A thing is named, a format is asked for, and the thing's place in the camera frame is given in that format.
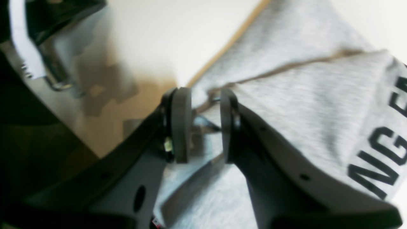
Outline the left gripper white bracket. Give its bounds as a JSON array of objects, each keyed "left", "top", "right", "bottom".
[{"left": 8, "top": 0, "right": 75, "bottom": 93}]

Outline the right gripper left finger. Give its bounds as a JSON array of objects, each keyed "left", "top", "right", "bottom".
[{"left": 4, "top": 87, "right": 192, "bottom": 229}]

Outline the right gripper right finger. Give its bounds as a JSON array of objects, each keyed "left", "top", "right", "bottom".
[{"left": 220, "top": 88, "right": 403, "bottom": 229}]

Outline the grey T-shirt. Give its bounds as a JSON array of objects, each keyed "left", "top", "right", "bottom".
[{"left": 152, "top": 0, "right": 407, "bottom": 229}]

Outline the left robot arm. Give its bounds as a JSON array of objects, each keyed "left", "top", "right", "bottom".
[{"left": 5, "top": 0, "right": 107, "bottom": 92}]

